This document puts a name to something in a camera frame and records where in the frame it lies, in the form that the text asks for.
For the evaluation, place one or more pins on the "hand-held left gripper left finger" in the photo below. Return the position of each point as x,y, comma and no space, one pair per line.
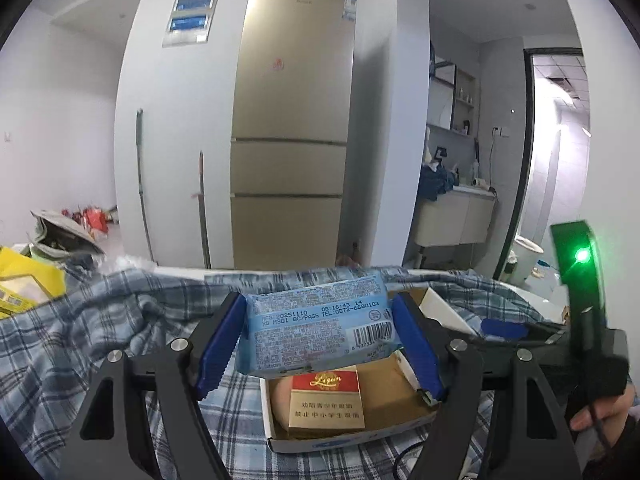
217,345

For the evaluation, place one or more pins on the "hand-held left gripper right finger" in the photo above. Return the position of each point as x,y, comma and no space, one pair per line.
415,345

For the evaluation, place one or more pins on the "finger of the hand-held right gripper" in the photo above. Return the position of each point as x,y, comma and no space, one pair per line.
505,331

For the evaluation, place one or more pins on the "cardboard box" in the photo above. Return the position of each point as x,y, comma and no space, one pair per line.
395,390

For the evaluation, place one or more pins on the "light blue tissue pack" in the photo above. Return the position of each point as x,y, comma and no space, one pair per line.
310,325

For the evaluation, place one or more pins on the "red and gold cigarette pack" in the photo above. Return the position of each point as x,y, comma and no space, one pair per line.
325,405

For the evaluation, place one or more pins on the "person's right hand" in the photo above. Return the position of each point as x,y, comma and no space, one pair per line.
617,410

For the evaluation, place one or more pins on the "white vanity cabinet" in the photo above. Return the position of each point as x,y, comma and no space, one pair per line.
455,225

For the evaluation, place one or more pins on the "dark sword-shaped stick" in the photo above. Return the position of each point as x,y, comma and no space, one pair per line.
202,210

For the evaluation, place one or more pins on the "white hair dryer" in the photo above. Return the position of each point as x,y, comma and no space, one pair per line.
482,183

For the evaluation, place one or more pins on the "blue plaid blanket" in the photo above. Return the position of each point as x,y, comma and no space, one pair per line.
75,335

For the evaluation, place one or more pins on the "blue clothes pile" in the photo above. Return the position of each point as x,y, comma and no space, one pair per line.
437,184

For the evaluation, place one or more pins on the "red plastic bag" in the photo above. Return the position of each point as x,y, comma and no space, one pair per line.
95,219

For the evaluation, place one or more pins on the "grey bag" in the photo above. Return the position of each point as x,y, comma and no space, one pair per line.
65,232

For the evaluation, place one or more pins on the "white hanging towel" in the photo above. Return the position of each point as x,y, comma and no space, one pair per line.
428,147

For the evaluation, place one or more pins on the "yellow plastic bag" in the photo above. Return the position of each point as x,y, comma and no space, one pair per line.
25,280

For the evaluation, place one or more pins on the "mirror cabinet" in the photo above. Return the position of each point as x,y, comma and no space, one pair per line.
450,100

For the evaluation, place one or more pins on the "gold refrigerator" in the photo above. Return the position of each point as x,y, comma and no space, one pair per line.
290,110

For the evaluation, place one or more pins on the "red fridge sticker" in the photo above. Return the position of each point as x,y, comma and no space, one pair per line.
278,64

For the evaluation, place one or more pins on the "grey electrical panel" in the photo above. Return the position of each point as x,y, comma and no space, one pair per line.
190,17

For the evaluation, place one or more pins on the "fridge energy label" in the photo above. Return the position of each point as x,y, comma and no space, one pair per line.
351,9

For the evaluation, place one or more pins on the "white wall outlet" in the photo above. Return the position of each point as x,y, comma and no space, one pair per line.
501,131

